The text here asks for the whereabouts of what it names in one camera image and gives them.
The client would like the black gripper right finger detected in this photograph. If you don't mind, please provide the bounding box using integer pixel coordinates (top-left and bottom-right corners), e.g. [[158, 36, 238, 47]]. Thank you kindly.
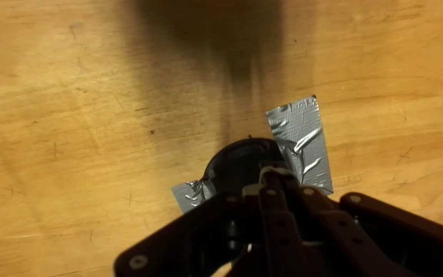
[[258, 167, 443, 277]]

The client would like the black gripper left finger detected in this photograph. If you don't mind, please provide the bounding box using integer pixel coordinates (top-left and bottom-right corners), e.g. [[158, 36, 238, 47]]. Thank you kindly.
[[114, 194, 260, 277]]

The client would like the dark cup with orange band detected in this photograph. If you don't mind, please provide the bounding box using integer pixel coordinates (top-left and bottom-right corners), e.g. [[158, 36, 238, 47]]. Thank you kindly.
[[201, 137, 287, 196]]

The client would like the grey duct tape strip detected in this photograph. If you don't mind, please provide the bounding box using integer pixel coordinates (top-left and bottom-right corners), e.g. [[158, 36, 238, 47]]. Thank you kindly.
[[172, 96, 334, 213]]

